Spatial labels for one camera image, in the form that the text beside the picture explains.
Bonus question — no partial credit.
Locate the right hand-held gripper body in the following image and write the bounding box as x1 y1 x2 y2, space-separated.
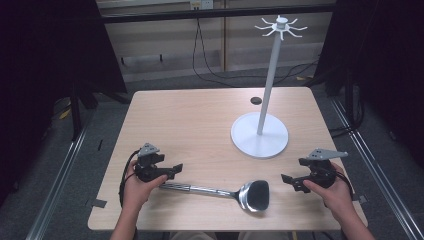
298 148 349 189

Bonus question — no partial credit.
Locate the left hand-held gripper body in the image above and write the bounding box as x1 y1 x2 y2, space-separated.
134 142 175 183

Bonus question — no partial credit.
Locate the person's left hand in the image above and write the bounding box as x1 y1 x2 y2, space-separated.
121 160 169 212

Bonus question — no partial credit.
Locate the person's right hand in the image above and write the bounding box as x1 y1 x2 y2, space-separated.
302 161 355 223

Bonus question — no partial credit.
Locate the metal ladle with black head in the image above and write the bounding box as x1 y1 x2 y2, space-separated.
158 179 271 213

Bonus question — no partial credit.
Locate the white utensil hook stand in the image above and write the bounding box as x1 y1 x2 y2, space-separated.
230 14 309 160

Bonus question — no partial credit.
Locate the person's lap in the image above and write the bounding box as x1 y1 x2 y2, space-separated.
169 231 295 240

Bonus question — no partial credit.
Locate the black stand leg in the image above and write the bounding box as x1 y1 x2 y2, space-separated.
68 84 84 143

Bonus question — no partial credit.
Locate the dark curtain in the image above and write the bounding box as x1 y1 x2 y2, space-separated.
313 0 424 169
0 0 128 208

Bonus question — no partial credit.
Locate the black horizontal bar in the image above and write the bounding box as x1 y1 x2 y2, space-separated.
100 3 337 25

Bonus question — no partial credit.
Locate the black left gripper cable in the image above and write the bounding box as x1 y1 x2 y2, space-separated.
118 149 141 208

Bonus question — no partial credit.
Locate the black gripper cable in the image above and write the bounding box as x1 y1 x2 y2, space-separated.
118 149 141 208
328 165 356 202

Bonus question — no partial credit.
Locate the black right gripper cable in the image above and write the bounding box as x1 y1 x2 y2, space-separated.
328 165 356 202

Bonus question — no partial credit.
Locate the metal floor rail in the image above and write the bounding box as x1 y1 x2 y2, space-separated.
329 96 424 240
24 128 88 240

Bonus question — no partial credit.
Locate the black cable bundle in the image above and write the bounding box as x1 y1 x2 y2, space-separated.
328 76 367 139

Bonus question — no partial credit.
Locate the black floor cable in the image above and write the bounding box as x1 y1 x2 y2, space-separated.
233 59 320 87
191 18 236 89

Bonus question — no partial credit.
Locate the wall power outlet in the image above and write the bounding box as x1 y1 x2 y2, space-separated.
189 0 215 11

